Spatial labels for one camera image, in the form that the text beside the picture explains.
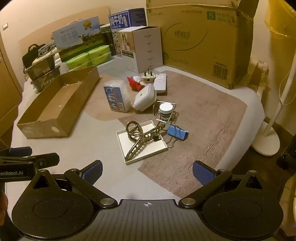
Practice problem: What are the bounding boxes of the wooden cabinet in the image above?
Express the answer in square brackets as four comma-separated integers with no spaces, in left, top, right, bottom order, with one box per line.
[0,35,23,137]

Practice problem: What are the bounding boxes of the black laptop bag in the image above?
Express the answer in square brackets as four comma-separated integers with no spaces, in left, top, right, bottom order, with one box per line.
[22,44,47,74]

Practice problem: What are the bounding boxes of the red and white cat figurine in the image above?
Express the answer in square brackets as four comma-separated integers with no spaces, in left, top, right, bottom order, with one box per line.
[127,76,147,91]

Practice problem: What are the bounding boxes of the cow print milk box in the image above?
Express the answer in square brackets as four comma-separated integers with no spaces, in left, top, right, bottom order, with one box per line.
[52,16,101,62]

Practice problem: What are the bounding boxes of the brown hair claw clip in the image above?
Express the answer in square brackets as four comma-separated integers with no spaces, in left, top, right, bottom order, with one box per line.
[125,121,165,161]

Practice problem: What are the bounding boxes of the cardboard tray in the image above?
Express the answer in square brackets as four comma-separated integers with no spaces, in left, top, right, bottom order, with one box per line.
[17,65,101,139]

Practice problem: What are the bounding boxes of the dark food bowl brown lid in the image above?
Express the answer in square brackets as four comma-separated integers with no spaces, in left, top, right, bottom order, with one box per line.
[24,54,56,78]

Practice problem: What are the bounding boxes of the white round jar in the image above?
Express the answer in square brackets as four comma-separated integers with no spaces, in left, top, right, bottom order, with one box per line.
[159,104,173,120]

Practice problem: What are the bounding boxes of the yellow plastic cover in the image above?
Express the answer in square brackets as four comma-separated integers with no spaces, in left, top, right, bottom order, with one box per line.
[265,0,296,47]

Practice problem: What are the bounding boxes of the pale yellow wipes packets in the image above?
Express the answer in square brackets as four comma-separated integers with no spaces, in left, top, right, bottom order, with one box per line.
[32,52,56,66]

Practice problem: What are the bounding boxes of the white remote control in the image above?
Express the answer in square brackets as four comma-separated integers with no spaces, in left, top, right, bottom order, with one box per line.
[153,73,167,94]

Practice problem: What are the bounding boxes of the green tissue multipack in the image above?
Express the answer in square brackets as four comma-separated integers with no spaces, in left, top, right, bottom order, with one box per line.
[65,45,112,70]

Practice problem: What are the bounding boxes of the white three-pin plug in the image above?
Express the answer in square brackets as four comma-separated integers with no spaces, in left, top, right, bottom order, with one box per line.
[141,68,157,84]

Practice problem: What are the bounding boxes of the blue binder clip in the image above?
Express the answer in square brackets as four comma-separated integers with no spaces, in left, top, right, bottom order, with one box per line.
[165,124,189,148]

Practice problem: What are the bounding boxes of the white shallow tray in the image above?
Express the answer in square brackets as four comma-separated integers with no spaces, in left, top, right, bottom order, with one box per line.
[116,120,169,165]

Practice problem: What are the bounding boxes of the white square lidded container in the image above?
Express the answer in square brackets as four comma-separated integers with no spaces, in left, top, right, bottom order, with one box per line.
[132,83,157,111]

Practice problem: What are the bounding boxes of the folded grey striped cloth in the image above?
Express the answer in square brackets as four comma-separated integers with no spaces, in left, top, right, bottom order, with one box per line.
[38,42,57,56]

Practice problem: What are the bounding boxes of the white jar in wire holder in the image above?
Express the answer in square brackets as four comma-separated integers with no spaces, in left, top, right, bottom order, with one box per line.
[153,101,179,123]

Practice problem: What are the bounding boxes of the brown woven mat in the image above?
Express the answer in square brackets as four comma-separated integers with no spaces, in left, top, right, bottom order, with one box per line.
[83,70,248,193]

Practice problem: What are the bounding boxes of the blue milk carton box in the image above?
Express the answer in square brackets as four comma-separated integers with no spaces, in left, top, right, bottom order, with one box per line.
[109,8,148,57]

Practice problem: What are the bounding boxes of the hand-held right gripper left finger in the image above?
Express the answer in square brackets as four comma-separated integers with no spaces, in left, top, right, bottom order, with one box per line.
[28,159,118,209]

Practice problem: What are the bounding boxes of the dark food bowl gold ribbon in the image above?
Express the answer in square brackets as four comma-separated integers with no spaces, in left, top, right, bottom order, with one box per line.
[30,66,61,90]

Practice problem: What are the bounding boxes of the white fan stand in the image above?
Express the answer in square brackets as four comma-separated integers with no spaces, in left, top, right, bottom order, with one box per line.
[251,56,296,156]

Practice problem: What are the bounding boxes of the blue label floss pick box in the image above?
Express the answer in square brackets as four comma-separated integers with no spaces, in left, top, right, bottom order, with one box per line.
[103,79,130,113]

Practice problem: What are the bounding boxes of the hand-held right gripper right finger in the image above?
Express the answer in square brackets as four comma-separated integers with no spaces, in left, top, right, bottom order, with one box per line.
[179,160,268,209]

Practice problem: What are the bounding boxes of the large cardboard box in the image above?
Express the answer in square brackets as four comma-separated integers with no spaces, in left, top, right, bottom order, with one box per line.
[146,0,259,90]

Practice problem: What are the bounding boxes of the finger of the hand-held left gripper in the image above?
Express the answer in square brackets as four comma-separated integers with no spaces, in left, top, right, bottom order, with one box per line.
[0,152,60,168]
[0,146,32,158]

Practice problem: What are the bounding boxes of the white humidifier product box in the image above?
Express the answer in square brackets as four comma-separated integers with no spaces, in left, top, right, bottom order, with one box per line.
[118,26,162,74]

